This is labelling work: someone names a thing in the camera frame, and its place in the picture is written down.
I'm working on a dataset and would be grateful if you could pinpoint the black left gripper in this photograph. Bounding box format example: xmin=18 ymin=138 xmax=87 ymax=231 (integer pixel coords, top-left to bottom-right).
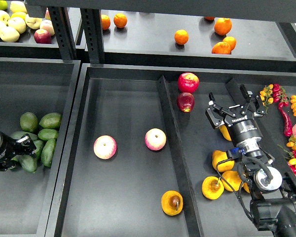
xmin=0 ymin=132 xmax=37 ymax=171

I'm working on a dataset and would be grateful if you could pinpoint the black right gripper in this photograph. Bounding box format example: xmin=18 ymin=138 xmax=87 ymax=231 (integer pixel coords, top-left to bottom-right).
xmin=205 ymin=84 xmax=266 ymax=147

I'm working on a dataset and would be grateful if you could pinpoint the dark green avocado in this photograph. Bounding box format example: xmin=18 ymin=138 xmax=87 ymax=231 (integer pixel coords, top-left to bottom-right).
xmin=15 ymin=155 xmax=37 ymax=173

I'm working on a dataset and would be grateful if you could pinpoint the yellow pear brown base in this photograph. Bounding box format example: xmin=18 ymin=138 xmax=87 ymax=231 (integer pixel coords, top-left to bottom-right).
xmin=161 ymin=190 xmax=184 ymax=216

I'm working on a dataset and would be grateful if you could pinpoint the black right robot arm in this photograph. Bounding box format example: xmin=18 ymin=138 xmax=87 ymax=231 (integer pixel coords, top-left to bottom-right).
xmin=205 ymin=80 xmax=296 ymax=237

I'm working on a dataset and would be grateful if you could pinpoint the dark avocado left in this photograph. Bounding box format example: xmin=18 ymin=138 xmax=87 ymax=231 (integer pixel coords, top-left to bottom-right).
xmin=10 ymin=131 xmax=38 ymax=141

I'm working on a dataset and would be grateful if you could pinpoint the yellow pear with stem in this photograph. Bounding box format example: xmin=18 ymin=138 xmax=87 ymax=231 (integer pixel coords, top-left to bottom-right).
xmin=219 ymin=125 xmax=231 ymax=141

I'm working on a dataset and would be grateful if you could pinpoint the green avocado lower right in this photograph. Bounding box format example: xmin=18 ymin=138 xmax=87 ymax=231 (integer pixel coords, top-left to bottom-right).
xmin=41 ymin=138 xmax=56 ymax=167

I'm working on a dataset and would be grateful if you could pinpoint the green avocado top left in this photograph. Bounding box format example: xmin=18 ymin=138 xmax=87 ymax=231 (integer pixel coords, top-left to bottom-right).
xmin=20 ymin=112 xmax=38 ymax=133

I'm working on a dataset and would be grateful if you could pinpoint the yellow pear middle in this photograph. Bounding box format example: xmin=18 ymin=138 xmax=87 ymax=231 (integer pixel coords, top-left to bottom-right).
xmin=212 ymin=150 xmax=235 ymax=172

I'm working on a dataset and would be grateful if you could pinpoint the green avocado top right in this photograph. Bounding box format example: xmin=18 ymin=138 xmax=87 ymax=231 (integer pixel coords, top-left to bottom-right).
xmin=39 ymin=113 xmax=62 ymax=129

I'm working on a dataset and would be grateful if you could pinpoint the yellow pear centre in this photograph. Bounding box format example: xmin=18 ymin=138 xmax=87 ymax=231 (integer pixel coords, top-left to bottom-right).
xmin=221 ymin=170 xmax=242 ymax=192

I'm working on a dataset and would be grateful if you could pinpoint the yellow pear right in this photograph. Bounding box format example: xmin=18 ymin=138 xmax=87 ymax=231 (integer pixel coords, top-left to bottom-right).
xmin=243 ymin=183 xmax=250 ymax=193

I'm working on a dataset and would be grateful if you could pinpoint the yellow pear lower left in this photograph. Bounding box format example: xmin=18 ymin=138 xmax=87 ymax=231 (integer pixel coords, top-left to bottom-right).
xmin=201 ymin=176 xmax=224 ymax=200

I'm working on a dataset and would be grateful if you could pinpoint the orange cherry tomato bunch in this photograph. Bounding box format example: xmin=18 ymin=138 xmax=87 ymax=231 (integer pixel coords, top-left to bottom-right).
xmin=259 ymin=84 xmax=274 ymax=113

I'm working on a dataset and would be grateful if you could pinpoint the red cherry tomato bunch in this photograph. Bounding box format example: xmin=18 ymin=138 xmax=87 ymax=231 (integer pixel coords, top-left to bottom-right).
xmin=272 ymin=83 xmax=289 ymax=108

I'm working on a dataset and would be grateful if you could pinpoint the black left tray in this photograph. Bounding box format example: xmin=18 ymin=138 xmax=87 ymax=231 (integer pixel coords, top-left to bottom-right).
xmin=0 ymin=58 xmax=80 ymax=237

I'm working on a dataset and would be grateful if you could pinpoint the black tray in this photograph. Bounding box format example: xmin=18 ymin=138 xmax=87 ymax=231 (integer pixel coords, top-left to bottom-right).
xmin=45 ymin=64 xmax=296 ymax=237
xmin=0 ymin=58 xmax=80 ymax=237

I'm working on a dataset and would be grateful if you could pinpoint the red chili pepper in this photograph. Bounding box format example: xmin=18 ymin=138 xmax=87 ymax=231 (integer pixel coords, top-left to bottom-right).
xmin=278 ymin=108 xmax=293 ymax=137

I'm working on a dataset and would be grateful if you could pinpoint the dark red apple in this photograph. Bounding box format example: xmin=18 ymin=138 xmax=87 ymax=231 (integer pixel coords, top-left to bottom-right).
xmin=177 ymin=92 xmax=195 ymax=113

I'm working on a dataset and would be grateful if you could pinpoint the bright red apple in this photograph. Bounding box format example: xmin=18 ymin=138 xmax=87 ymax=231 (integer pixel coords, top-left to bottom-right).
xmin=178 ymin=72 xmax=200 ymax=94

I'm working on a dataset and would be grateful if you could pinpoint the front orange on shelf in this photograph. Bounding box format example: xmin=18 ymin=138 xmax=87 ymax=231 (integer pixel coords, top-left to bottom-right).
xmin=212 ymin=41 xmax=231 ymax=54

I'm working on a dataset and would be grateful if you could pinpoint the small orange on shelf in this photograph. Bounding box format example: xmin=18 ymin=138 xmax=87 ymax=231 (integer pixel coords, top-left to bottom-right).
xmin=222 ymin=36 xmax=237 ymax=51

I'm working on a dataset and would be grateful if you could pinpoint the pink apple right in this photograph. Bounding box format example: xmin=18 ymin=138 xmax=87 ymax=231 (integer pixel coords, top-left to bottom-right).
xmin=145 ymin=128 xmax=166 ymax=151

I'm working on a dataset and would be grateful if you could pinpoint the pink apple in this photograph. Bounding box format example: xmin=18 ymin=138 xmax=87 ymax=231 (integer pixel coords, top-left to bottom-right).
xmin=145 ymin=128 xmax=166 ymax=151
xmin=93 ymin=135 xmax=117 ymax=159

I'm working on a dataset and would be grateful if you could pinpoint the large orange on shelf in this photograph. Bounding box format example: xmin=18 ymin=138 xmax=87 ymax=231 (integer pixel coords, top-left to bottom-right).
xmin=214 ymin=18 xmax=232 ymax=36

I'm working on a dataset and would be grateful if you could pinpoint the pink apple left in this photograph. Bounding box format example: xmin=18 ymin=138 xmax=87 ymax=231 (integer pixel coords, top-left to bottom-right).
xmin=93 ymin=135 xmax=117 ymax=159

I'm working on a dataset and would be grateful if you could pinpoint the orange on shelf centre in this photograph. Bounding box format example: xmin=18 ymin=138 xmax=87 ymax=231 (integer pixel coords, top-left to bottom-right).
xmin=174 ymin=30 xmax=189 ymax=45

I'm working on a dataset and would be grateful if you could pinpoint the black centre tray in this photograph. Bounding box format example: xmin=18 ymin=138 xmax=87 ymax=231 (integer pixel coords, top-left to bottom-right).
xmin=45 ymin=64 xmax=296 ymax=237

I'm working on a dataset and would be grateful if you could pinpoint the pale yellow apple front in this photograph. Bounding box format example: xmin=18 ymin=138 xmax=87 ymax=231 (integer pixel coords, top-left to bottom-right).
xmin=0 ymin=26 xmax=20 ymax=42

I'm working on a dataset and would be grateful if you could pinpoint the red apple on shelf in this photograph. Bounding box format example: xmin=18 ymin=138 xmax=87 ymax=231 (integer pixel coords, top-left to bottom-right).
xmin=34 ymin=29 xmax=52 ymax=44

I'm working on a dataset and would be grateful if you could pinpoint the pink peach on shelf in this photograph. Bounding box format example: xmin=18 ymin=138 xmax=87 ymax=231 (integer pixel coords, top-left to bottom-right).
xmin=40 ymin=20 xmax=55 ymax=36

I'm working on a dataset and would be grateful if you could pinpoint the black shelf upright left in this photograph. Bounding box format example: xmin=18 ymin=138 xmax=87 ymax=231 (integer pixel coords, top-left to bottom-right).
xmin=47 ymin=6 xmax=77 ymax=60

